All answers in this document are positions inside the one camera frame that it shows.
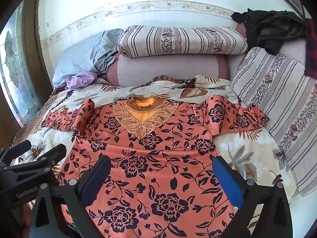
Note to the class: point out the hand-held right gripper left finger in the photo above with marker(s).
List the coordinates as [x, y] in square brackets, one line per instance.
[95, 182]

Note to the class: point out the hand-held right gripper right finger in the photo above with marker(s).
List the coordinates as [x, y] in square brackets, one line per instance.
[227, 182]

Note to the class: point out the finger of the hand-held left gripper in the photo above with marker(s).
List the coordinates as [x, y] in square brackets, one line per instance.
[18, 148]
[47, 157]

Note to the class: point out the orange floral shirt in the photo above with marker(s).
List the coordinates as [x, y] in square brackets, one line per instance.
[161, 166]

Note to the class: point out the dark clothes pile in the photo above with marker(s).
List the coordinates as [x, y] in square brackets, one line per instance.
[275, 29]

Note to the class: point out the cream leaf print blanket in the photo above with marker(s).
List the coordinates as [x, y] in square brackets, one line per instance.
[247, 148]

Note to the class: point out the purple cloth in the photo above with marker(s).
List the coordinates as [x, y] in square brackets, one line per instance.
[80, 80]

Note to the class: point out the striped floral pillow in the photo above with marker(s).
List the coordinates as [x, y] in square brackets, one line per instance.
[279, 99]
[183, 42]

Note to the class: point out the light blue pillow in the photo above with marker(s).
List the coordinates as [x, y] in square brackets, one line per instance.
[81, 54]

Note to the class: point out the dark red plaid cloth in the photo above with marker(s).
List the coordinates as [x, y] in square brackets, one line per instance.
[311, 52]

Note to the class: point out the dark wooden window frame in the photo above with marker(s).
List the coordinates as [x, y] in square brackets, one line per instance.
[34, 54]

